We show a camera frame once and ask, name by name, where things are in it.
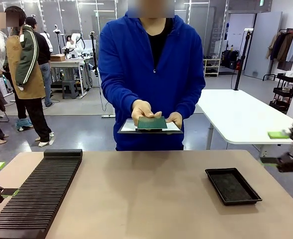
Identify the green PCB board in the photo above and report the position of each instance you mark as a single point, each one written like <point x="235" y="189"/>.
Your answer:
<point x="152" y="122"/>

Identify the dark grey clipboard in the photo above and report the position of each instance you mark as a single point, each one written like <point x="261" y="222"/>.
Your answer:
<point x="126" y="132"/>

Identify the white paper sheet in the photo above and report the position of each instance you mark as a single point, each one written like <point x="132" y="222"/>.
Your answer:
<point x="130" y="125"/>

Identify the person's right forearm blue sleeve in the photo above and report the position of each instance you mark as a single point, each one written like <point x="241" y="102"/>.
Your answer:
<point x="119" y="97"/>

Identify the person's left forearm blue sleeve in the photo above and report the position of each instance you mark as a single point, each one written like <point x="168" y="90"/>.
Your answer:
<point x="193" y="102"/>

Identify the black slotted PCB rack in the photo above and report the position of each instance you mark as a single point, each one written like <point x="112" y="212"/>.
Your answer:
<point x="36" y="194"/>

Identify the person's left hand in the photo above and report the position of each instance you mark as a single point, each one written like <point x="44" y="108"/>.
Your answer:
<point x="176" y="118"/>

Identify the person's right hand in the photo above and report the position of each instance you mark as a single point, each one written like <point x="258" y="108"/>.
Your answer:
<point x="142" y="109"/>

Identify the white table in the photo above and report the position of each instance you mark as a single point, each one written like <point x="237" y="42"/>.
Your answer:
<point x="235" y="112"/>

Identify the black utility cart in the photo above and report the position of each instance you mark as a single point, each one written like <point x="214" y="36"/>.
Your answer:
<point x="284" y="92"/>

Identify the black plastic tray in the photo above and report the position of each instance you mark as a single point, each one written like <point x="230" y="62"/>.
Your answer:
<point x="232" y="186"/>

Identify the blue shoe covers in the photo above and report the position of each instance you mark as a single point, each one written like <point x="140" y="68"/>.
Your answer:
<point x="24" y="123"/>

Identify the black luggage bags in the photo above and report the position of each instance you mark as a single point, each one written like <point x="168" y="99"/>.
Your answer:
<point x="229" y="58"/>

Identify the coat rack with coats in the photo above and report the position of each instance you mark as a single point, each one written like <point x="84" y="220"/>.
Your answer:
<point x="285" y="47"/>

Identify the wooden shoe rack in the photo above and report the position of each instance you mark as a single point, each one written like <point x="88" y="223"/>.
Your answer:
<point x="212" y="67"/>

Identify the grey step stool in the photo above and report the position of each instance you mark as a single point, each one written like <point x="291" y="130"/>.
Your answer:
<point x="69" y="88"/>

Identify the person in brown green coat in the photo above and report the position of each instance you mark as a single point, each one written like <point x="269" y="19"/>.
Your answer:
<point x="24" y="62"/>

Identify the white background workbench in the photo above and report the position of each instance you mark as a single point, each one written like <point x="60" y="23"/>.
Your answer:
<point x="66" y="63"/>

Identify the cardboard box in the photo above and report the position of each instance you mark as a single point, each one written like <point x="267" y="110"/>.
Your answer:
<point x="57" y="57"/>

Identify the person in black jacket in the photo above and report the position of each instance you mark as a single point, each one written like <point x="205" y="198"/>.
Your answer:
<point x="43" y="49"/>

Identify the white background robot pair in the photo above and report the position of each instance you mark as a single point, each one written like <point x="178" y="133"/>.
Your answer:
<point x="77" y="43"/>

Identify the black tripod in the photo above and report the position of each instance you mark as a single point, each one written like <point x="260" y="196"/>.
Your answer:
<point x="94" y="52"/>

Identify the person in blue hoodie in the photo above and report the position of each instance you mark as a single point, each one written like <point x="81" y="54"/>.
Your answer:
<point x="136" y="62"/>

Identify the black camera pole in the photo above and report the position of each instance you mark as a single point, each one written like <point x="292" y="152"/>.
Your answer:
<point x="242" y="59"/>

